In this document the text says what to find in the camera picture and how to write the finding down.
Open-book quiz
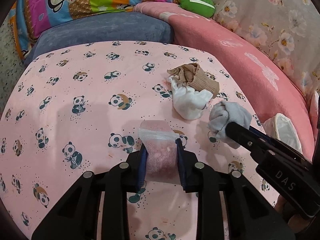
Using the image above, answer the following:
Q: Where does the pink white sanitary pad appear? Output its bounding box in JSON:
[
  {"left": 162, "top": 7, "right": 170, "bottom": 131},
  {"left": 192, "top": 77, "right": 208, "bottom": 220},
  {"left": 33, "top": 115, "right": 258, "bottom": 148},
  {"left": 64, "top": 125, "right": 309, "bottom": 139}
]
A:
[{"left": 138, "top": 120, "right": 180, "bottom": 184}]

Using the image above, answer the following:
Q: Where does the light blue grey sock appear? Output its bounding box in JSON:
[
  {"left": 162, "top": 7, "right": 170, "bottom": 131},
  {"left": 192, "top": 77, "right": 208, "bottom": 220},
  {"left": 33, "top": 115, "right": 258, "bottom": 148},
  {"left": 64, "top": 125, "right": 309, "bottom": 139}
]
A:
[{"left": 207, "top": 100, "right": 252, "bottom": 149}]

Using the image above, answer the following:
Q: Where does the white lined trash bin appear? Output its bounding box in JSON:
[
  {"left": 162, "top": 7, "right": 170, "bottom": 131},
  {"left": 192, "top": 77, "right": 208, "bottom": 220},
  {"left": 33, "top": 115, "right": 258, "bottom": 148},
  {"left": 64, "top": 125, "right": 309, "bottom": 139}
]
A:
[{"left": 263, "top": 113, "right": 302, "bottom": 153}]

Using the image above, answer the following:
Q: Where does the person's hand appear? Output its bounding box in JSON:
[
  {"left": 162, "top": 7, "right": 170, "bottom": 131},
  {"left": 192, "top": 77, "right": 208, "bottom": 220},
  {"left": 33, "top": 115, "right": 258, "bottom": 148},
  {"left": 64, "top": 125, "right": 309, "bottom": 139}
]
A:
[{"left": 274, "top": 195, "right": 312, "bottom": 233}]

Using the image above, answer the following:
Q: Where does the pink fleece blanket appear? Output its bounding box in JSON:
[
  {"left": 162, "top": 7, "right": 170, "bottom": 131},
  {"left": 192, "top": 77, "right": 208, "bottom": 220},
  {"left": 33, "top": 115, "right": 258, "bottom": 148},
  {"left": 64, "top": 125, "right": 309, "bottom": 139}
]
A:
[{"left": 133, "top": 2, "right": 315, "bottom": 159}]

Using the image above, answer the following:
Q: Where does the white crumpled tissue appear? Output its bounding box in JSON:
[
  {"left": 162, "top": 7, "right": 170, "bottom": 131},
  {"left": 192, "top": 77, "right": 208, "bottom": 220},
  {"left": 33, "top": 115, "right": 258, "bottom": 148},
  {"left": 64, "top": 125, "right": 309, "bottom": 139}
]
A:
[{"left": 167, "top": 76, "right": 213, "bottom": 120}]

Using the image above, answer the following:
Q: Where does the pink panda print sheet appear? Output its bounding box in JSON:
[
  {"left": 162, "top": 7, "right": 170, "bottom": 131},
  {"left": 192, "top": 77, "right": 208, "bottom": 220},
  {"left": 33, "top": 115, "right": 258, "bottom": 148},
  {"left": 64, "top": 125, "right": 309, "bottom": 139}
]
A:
[{"left": 1, "top": 41, "right": 278, "bottom": 238}]

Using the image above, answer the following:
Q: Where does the beige stocking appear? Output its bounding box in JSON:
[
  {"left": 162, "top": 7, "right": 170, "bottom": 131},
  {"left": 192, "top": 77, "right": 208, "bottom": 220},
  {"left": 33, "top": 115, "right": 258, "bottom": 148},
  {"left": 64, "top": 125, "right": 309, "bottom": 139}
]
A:
[{"left": 167, "top": 63, "right": 220, "bottom": 98}]

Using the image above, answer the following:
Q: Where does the grey floral quilt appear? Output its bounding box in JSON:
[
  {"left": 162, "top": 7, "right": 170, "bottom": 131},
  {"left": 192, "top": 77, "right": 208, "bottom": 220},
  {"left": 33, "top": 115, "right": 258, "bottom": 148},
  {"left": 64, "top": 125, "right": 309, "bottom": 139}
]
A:
[{"left": 213, "top": 0, "right": 319, "bottom": 101}]

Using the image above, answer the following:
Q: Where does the green round checkmark cushion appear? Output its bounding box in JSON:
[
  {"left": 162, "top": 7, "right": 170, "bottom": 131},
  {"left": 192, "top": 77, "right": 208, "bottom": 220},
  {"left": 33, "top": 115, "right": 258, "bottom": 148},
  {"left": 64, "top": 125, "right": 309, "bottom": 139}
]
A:
[{"left": 180, "top": 0, "right": 215, "bottom": 18}]

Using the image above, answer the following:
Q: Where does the blue plush cushion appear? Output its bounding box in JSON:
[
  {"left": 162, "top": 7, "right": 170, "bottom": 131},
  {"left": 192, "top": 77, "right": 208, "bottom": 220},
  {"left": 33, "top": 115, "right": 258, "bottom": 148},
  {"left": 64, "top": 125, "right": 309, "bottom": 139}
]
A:
[{"left": 23, "top": 12, "right": 174, "bottom": 67}]

